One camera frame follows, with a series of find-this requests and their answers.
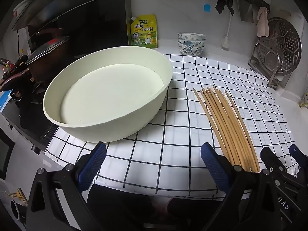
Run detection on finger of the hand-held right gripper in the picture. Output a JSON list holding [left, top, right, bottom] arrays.
[[289, 144, 308, 174], [260, 146, 287, 174]]

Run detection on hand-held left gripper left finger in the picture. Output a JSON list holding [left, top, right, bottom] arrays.
[[25, 142, 107, 231]]

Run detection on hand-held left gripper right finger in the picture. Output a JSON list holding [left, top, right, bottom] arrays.
[[200, 142, 283, 231]]

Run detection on bundle of wooden chopsticks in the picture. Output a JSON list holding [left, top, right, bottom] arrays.
[[192, 86, 260, 173]]

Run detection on cream plastic basin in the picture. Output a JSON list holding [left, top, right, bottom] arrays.
[[43, 46, 173, 143]]

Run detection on white black-checked cloth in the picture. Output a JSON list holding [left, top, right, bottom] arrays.
[[46, 53, 295, 201]]

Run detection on black glass cooktop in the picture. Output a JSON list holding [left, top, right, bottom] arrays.
[[0, 82, 59, 150]]

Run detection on metal rack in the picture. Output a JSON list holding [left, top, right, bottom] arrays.
[[248, 42, 285, 89]]

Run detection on dark cooking pot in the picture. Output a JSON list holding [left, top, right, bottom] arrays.
[[25, 36, 73, 85]]

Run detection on blue box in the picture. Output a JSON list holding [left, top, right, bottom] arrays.
[[0, 89, 14, 113]]

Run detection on perforated metal steamer plate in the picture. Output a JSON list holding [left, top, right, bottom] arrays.
[[258, 17, 302, 74]]

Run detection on dark red pan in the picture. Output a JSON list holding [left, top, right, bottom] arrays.
[[0, 55, 30, 92]]

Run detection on floral ceramic bowl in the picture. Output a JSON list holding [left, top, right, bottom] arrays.
[[177, 38, 206, 46], [177, 32, 206, 40], [177, 42, 205, 56]]

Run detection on white dish brush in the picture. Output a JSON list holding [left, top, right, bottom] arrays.
[[221, 14, 233, 51]]

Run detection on glass pot lid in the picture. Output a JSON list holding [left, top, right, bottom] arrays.
[[25, 36, 71, 66]]

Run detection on pink hanging cloth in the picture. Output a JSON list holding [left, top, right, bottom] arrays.
[[255, 7, 270, 38]]

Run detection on yellow seasoning pouch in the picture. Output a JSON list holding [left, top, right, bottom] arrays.
[[127, 14, 158, 49]]

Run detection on black hanging cloth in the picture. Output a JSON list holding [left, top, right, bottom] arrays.
[[215, 0, 234, 16]]

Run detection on black range hood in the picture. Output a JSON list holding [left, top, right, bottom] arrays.
[[12, 0, 128, 30]]

